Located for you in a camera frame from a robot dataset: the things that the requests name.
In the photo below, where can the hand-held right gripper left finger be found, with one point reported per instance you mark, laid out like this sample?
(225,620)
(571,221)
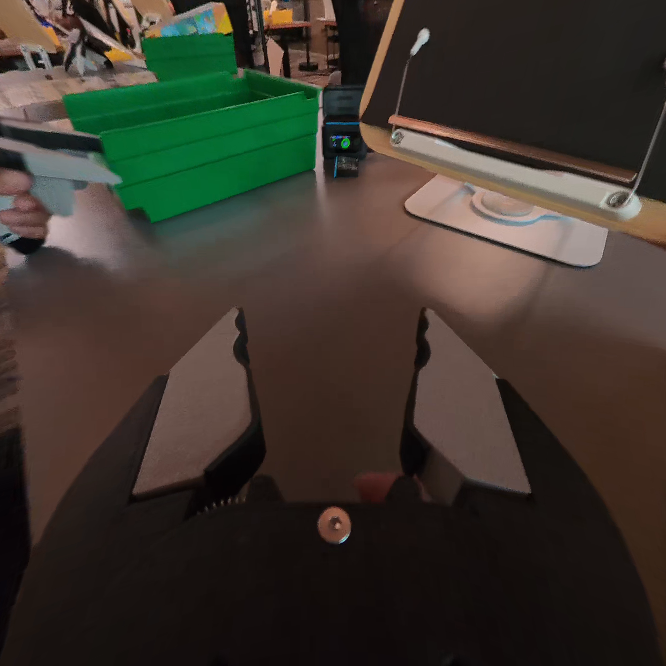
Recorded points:
(203,411)

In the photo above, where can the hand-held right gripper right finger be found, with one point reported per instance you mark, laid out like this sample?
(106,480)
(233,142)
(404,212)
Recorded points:
(463,416)

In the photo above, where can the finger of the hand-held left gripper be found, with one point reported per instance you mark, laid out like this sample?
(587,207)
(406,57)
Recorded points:
(52,136)
(62,169)

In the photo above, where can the person's left hand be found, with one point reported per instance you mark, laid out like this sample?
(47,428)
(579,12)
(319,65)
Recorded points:
(26,213)

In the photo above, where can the cluttered white table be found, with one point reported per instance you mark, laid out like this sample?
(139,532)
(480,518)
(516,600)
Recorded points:
(52,88)

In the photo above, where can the beige board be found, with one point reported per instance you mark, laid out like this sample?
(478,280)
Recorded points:
(21,21)

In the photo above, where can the colourful box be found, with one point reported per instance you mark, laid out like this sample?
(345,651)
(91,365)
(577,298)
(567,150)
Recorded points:
(192,21)

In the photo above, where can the silver clamp bar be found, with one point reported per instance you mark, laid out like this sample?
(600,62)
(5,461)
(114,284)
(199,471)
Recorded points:
(510,166)

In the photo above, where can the wooden desk with black legs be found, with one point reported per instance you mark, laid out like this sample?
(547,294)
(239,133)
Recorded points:
(286,36)

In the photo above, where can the small yellow parts bin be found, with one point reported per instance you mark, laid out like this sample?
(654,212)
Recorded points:
(278,15)

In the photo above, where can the small black battery pack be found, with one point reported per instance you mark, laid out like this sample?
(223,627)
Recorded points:
(346,166)

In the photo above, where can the black device with green display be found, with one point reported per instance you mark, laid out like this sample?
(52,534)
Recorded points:
(342,125)

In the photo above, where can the black board with wooden edge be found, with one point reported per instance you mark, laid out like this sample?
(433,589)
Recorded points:
(520,62)

